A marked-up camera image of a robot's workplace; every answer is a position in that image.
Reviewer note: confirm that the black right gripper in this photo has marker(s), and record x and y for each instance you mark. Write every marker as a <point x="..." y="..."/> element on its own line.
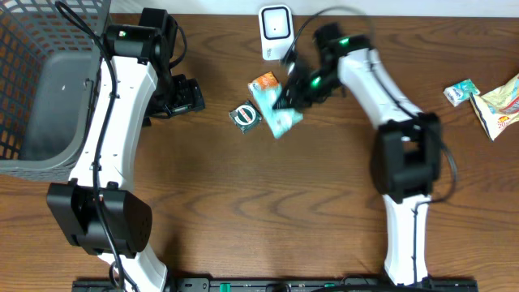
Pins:
<point x="299" y="93"/>

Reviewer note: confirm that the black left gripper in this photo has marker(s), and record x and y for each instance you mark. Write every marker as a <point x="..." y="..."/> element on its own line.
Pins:
<point x="185" y="99"/>

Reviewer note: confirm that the orange white small box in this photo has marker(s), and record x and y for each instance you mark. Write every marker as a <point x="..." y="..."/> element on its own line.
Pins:
<point x="264" y="82"/>

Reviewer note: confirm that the teal snack packet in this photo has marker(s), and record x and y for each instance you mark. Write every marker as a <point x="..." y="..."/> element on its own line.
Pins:
<point x="279" y="120"/>

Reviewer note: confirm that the green Zam-Buk tin box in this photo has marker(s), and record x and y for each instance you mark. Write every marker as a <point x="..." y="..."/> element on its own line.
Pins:
<point x="246" y="116"/>

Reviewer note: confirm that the small teal tissue packet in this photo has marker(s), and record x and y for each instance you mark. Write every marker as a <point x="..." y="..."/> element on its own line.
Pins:
<point x="460" y="92"/>

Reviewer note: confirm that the yellow white snack bag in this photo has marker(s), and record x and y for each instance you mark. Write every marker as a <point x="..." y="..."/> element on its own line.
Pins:
<point x="498" y="108"/>

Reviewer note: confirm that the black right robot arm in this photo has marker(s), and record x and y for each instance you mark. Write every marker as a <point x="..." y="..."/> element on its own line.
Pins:
<point x="405" y="159"/>

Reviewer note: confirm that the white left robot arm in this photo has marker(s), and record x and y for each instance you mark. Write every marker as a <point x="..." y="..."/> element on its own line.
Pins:
<point x="96" y="208"/>

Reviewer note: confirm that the white barcode scanner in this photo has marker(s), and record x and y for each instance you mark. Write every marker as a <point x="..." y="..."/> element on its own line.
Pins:
<point x="276" y="31"/>

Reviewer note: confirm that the black plastic mesh basket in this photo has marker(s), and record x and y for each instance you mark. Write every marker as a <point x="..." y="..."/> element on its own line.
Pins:
<point x="50" y="71"/>

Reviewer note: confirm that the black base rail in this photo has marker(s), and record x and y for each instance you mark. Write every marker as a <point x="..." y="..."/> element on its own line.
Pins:
<point x="298" y="285"/>

